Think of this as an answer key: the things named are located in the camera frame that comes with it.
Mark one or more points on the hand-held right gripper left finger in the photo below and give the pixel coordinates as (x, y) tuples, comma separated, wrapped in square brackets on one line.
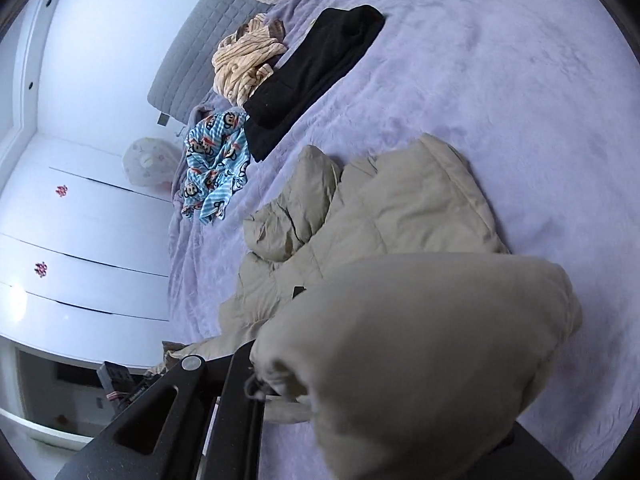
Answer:
[(235, 410)]

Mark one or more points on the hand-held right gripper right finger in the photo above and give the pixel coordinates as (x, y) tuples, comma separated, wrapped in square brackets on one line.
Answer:
[(540, 460)]

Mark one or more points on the beige puffer jacket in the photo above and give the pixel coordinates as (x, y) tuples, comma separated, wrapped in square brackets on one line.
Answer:
[(400, 335)]

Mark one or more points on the white shelf unit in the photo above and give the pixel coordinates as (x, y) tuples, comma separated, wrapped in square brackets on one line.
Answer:
[(35, 395)]

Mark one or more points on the red paper decal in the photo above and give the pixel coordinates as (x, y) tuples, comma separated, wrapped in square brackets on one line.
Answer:
[(62, 191), (41, 269)]

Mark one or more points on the white wardrobe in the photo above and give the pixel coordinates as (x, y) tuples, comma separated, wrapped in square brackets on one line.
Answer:
[(75, 220)]

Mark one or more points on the blue monkey print garment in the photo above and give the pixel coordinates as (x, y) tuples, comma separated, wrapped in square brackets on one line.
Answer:
[(215, 160)]

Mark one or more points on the black folded garment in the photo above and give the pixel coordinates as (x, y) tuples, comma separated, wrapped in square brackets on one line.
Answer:
[(310, 75)]

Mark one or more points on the yellow striped garment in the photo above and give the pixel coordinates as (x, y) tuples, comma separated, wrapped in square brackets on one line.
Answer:
[(240, 65)]

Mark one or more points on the grey quilted headboard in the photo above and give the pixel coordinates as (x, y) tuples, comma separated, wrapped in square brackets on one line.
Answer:
[(200, 50)]

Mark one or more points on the lavender bed blanket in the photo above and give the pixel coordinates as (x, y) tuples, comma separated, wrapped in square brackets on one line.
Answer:
[(500, 60)]

